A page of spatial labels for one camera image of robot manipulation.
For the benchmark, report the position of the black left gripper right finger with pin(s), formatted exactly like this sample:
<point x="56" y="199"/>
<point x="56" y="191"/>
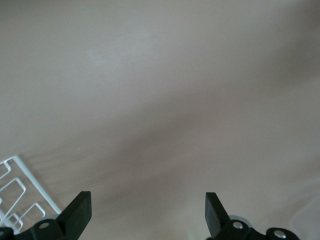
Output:
<point x="215" y="217"/>

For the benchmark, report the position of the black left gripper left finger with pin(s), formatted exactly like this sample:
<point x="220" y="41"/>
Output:
<point x="77" y="215"/>

